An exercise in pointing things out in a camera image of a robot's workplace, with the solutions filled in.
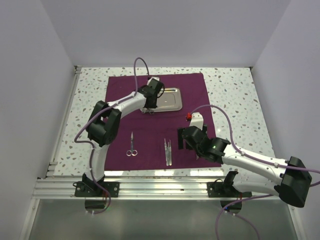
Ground steel scalpel handle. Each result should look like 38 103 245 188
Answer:
168 140 172 166
164 138 169 166

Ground purple surgical cloth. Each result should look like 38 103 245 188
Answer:
104 73 221 171

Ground steel scissors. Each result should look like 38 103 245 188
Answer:
126 132 138 157

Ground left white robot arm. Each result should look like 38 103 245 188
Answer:
74 77 165 197

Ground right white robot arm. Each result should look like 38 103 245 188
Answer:
177 126 312 208

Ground steel instrument tray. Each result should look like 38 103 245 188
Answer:
151 87 183 113

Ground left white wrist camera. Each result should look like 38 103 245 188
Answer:
147 76 160 85

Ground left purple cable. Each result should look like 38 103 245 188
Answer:
74 57 151 215

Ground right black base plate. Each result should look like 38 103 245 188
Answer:
206 178 253 199

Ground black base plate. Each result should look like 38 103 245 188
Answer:
72 181 120 198
206 178 253 199

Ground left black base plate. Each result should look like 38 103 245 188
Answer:
72 181 120 198

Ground aluminium left side rail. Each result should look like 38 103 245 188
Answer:
44 66 82 178

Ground aluminium rail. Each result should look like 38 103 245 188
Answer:
44 66 82 178
31 176 293 201

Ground aluminium front rail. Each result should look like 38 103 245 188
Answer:
31 176 293 201

